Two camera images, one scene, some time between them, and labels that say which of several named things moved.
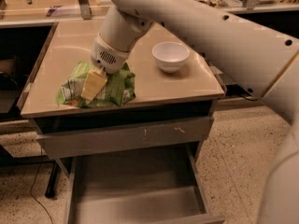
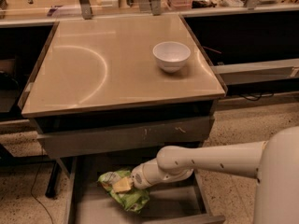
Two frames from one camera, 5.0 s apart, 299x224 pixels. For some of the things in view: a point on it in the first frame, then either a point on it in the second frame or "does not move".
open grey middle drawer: x=154 y=186 does not move
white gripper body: x=107 y=58 to x=137 y=177
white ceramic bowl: x=170 y=55 does not move
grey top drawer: x=125 y=137 does not move
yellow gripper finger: x=95 y=80 to x=121 y=186
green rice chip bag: x=118 y=88 to x=135 y=200
